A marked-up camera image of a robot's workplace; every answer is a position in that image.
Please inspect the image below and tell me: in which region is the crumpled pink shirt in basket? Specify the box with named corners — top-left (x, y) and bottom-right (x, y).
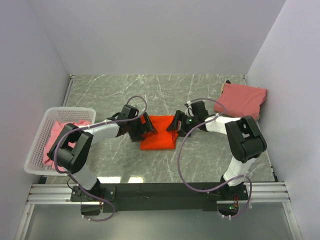
top-left (42, 119), bottom-right (93, 166)

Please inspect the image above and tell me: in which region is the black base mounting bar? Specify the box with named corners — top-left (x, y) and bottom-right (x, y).
top-left (70, 182), bottom-right (249, 216)

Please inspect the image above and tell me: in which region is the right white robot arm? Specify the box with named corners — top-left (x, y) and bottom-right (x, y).
top-left (166, 98), bottom-right (267, 200)

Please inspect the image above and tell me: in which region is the white plastic laundry basket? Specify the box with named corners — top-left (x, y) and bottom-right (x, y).
top-left (24, 106), bottom-right (96, 176)

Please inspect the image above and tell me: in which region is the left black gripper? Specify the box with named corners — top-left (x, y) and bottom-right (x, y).
top-left (128, 112), bottom-right (157, 142)

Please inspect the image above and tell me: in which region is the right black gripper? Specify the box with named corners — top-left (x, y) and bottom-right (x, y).
top-left (166, 110), bottom-right (199, 138)

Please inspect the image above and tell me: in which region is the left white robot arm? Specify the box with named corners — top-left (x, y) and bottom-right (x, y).
top-left (47, 104), bottom-right (158, 201)

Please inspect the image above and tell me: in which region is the folded pink t shirt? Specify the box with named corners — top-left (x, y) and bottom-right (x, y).
top-left (213, 81), bottom-right (268, 121)

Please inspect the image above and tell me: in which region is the orange polo shirt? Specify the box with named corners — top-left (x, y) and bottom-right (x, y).
top-left (140, 115), bottom-right (178, 151)

